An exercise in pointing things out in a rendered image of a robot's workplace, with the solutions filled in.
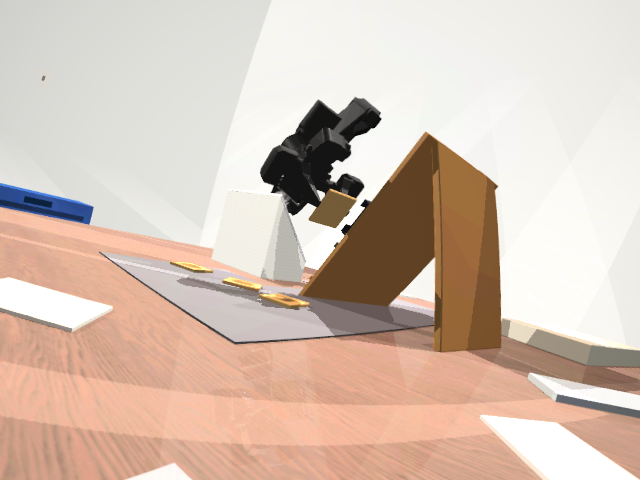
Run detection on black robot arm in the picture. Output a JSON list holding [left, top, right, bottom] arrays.
[[271, 96, 381, 216]]

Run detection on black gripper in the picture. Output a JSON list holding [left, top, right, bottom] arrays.
[[260, 144, 365, 207]]

